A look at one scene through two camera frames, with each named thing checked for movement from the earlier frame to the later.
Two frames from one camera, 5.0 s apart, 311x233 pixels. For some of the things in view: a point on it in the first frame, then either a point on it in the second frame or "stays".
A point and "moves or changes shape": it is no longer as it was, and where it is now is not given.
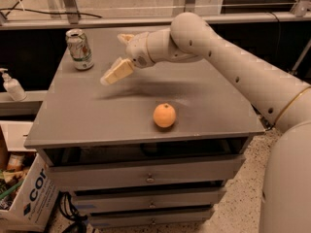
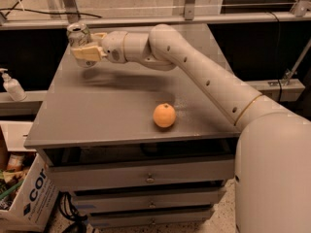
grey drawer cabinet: (154, 149) stays
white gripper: (137, 51) → (113, 47)
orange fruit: (164, 116) stays
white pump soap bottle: (13, 86) stays
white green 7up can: (79, 49) moves or changes shape
